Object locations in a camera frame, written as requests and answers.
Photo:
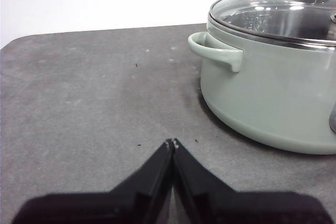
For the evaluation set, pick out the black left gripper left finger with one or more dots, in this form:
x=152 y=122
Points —
x=136 y=195

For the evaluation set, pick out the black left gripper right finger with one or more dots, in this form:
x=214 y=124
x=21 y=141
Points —
x=210 y=197

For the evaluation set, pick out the glass lid with green knob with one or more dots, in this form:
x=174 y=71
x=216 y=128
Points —
x=275 y=6

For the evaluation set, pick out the pale green electric steamer pot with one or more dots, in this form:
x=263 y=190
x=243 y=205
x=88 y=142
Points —
x=267 y=93

